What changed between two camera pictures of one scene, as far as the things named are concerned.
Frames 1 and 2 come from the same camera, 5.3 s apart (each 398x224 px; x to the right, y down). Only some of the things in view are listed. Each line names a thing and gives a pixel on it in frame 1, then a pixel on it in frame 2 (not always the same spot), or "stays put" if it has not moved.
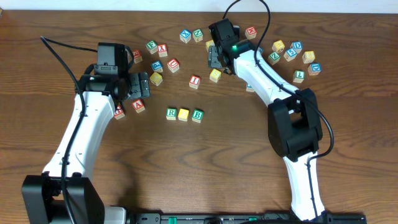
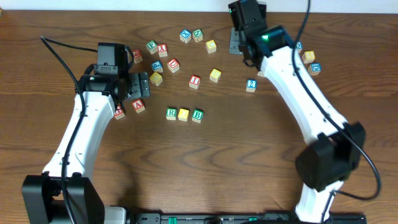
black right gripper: (214, 56) to (234, 43)
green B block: (197, 115) stays put
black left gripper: (138, 84) stays put
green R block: (171, 114) stays put
